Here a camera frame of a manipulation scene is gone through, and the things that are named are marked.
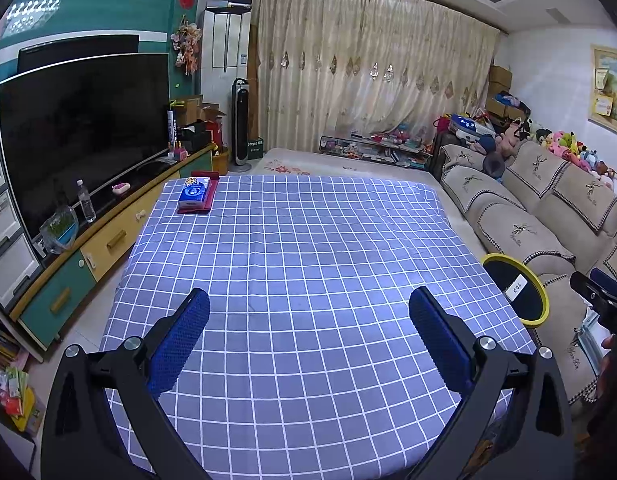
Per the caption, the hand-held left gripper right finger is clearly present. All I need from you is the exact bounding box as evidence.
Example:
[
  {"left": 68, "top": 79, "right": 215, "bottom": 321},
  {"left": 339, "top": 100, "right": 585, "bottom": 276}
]
[{"left": 406, "top": 286, "right": 575, "bottom": 480}]

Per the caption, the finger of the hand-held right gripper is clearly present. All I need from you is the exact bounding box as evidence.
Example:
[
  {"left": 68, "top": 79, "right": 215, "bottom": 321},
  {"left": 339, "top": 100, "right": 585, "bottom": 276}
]
[
  {"left": 569, "top": 271, "right": 617, "bottom": 311},
  {"left": 589, "top": 267, "right": 617, "bottom": 297}
]

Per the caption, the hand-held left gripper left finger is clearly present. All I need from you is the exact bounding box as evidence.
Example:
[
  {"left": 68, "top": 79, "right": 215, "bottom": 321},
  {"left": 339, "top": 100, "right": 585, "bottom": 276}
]
[{"left": 40, "top": 287, "right": 212, "bottom": 480}]

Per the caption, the black bin with yellow rim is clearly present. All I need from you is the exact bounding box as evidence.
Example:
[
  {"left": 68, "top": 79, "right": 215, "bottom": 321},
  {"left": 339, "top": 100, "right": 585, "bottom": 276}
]
[{"left": 481, "top": 254, "right": 552, "bottom": 329}]

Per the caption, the person's right forearm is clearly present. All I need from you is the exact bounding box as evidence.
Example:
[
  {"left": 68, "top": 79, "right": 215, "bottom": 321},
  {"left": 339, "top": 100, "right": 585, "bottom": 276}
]
[{"left": 583, "top": 390, "right": 617, "bottom": 480}]

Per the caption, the person's right hand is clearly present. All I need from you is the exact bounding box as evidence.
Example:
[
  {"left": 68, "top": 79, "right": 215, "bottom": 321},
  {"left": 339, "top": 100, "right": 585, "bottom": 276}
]
[{"left": 596, "top": 332, "right": 617, "bottom": 401}]

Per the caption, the clear plastic bag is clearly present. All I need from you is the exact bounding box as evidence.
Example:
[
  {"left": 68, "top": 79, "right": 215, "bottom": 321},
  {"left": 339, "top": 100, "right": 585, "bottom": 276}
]
[{"left": 576, "top": 310, "right": 607, "bottom": 378}]

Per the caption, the beige sofa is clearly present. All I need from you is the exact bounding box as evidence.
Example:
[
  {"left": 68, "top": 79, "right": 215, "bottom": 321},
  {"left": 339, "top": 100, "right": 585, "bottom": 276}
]
[{"left": 439, "top": 139, "right": 617, "bottom": 406}]

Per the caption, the green and yellow tv cabinet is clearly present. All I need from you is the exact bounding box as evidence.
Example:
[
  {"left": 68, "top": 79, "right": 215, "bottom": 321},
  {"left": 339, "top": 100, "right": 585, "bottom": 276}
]
[{"left": 11, "top": 142, "right": 216, "bottom": 361}]

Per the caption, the pile of plush toys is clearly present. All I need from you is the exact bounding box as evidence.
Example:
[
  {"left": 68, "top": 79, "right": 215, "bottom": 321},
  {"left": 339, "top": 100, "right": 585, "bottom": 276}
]
[{"left": 496, "top": 117, "right": 617, "bottom": 181}]

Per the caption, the blue tissue pack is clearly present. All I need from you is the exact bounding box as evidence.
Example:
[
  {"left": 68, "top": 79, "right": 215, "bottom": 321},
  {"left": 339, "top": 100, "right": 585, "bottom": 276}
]
[{"left": 178, "top": 176, "right": 212, "bottom": 211}]

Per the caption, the red flat pouch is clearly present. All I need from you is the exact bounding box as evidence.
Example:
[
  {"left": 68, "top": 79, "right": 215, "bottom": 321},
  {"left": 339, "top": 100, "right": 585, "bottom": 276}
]
[{"left": 177, "top": 171, "right": 220, "bottom": 216}]

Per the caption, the blue checked tablecloth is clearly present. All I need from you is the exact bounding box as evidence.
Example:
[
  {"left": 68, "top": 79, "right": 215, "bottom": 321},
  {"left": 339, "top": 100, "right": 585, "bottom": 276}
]
[{"left": 99, "top": 175, "right": 538, "bottom": 480}]

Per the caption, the glass bowl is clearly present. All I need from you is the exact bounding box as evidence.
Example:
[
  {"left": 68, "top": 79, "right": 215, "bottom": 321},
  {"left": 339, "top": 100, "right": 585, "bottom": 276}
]
[{"left": 40, "top": 203, "right": 79, "bottom": 255}]

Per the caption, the clear water bottle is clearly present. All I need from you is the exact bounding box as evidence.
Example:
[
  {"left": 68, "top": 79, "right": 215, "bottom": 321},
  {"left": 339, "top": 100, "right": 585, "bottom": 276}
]
[{"left": 76, "top": 179, "right": 96, "bottom": 223}]

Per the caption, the pile of books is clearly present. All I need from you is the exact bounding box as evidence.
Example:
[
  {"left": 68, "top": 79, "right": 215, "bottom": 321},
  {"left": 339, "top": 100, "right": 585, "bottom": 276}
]
[{"left": 0, "top": 320, "right": 44, "bottom": 436}]

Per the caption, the white plastic drawer unit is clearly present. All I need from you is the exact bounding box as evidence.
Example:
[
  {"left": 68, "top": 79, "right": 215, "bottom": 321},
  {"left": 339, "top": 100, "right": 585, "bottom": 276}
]
[{"left": 0, "top": 132, "right": 44, "bottom": 311}]

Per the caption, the blue starred bag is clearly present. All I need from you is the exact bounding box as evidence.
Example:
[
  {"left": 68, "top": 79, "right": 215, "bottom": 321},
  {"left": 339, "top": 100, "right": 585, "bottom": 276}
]
[{"left": 449, "top": 113, "right": 497, "bottom": 141}]

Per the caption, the glass low table with clutter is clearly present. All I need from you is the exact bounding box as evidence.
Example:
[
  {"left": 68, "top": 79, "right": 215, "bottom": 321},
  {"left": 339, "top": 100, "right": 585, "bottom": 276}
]
[{"left": 319, "top": 130, "right": 434, "bottom": 168}]

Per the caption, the black tower fan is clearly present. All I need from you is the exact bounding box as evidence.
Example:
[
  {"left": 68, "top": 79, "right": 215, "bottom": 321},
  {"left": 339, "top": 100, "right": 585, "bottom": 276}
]
[{"left": 231, "top": 77, "right": 252, "bottom": 172}]

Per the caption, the large black television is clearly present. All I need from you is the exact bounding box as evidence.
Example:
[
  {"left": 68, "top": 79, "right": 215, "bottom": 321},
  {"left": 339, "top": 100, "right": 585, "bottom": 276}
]
[{"left": 0, "top": 52, "right": 172, "bottom": 238}]

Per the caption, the open cardboard box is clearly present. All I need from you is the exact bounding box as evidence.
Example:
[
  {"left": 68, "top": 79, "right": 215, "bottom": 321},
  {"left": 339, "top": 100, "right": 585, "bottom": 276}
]
[{"left": 176, "top": 95, "right": 226, "bottom": 126}]

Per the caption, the white standing air conditioner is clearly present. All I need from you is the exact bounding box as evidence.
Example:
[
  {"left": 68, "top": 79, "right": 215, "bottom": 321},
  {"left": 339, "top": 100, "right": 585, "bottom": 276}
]
[{"left": 197, "top": 5, "right": 252, "bottom": 153}]

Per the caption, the beige patterned curtain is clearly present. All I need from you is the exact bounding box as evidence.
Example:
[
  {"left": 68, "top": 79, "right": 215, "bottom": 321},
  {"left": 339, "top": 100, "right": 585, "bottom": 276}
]
[{"left": 251, "top": 0, "right": 502, "bottom": 153}]

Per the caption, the artificial flower bunch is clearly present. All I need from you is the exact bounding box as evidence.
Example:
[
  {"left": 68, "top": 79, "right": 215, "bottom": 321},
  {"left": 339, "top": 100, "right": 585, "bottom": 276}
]
[{"left": 170, "top": 15, "right": 204, "bottom": 76}]

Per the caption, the black monitor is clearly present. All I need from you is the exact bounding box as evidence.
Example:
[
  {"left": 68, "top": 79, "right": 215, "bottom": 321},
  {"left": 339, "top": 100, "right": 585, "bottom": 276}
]
[{"left": 17, "top": 34, "right": 140, "bottom": 76}]

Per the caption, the framed wall picture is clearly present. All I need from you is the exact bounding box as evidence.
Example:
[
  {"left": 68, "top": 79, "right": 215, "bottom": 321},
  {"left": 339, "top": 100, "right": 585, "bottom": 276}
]
[{"left": 589, "top": 44, "right": 617, "bottom": 141}]

